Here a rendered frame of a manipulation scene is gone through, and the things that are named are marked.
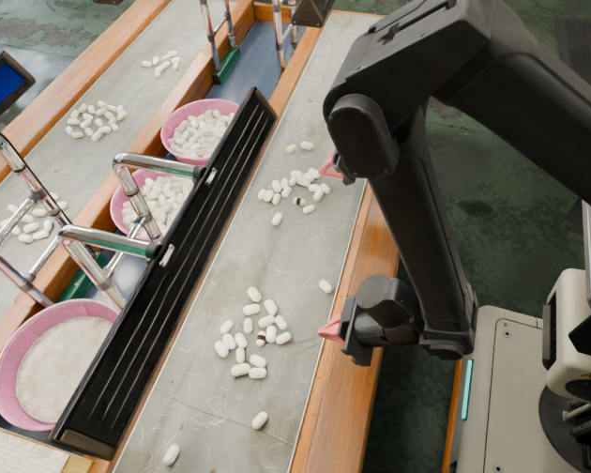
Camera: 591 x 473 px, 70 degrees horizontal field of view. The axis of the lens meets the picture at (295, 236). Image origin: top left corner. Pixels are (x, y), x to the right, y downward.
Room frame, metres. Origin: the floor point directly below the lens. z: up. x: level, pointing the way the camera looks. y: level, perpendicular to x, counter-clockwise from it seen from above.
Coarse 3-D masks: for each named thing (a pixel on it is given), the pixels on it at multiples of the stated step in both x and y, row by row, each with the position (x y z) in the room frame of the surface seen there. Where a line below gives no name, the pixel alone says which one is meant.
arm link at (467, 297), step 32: (352, 96) 0.26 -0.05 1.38; (352, 128) 0.25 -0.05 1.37; (384, 128) 0.25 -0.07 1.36; (416, 128) 0.28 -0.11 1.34; (352, 160) 0.25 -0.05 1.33; (384, 160) 0.24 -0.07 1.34; (416, 160) 0.26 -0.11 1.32; (384, 192) 0.26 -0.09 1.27; (416, 192) 0.25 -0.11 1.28; (416, 224) 0.25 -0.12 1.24; (448, 224) 0.27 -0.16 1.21; (416, 256) 0.25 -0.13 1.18; (448, 256) 0.24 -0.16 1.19; (416, 288) 0.24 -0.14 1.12; (448, 288) 0.23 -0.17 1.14; (448, 320) 0.22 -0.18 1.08
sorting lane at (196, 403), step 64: (320, 64) 1.33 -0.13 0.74; (320, 128) 1.00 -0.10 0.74; (256, 192) 0.76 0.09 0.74; (256, 256) 0.56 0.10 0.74; (320, 256) 0.54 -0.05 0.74; (192, 320) 0.40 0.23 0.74; (256, 320) 0.39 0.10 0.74; (320, 320) 0.38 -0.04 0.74; (192, 384) 0.27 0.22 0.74; (256, 384) 0.26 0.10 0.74; (128, 448) 0.16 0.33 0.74; (192, 448) 0.15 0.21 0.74; (256, 448) 0.14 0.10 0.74
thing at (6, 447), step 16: (0, 432) 0.19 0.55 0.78; (0, 448) 0.17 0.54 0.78; (16, 448) 0.16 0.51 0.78; (32, 448) 0.16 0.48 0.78; (48, 448) 0.16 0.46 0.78; (0, 464) 0.14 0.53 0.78; (16, 464) 0.14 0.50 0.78; (32, 464) 0.14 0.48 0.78; (48, 464) 0.14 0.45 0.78; (64, 464) 0.13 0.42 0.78
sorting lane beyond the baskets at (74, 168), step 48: (192, 0) 1.86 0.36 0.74; (144, 48) 1.51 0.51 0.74; (192, 48) 1.49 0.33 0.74; (96, 96) 1.24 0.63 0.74; (144, 96) 1.22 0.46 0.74; (48, 144) 1.01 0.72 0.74; (96, 144) 1.00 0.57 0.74; (0, 192) 0.83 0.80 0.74; (48, 240) 0.65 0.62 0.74; (0, 288) 0.52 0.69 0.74
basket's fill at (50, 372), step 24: (48, 336) 0.39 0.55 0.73; (72, 336) 0.39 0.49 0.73; (96, 336) 0.39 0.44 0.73; (24, 360) 0.34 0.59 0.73; (48, 360) 0.34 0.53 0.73; (72, 360) 0.33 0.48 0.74; (24, 384) 0.29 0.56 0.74; (48, 384) 0.29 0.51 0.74; (72, 384) 0.29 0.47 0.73; (24, 408) 0.25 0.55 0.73; (48, 408) 0.24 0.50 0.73
